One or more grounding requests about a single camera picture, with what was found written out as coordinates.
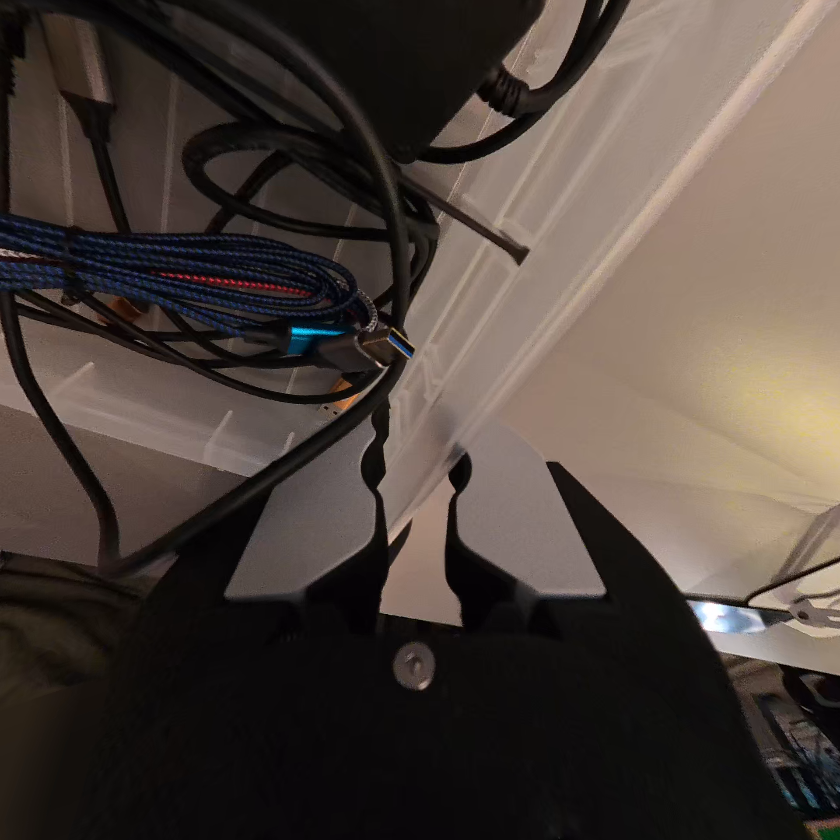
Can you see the clear plastic bin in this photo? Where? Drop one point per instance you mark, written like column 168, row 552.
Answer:
column 591, row 197

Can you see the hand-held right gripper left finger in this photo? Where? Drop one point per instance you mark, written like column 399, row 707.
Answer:
column 315, row 525

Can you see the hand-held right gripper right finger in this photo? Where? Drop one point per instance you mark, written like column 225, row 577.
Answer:
column 525, row 525

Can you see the black USB hub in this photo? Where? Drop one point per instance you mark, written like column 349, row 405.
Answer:
column 394, row 66

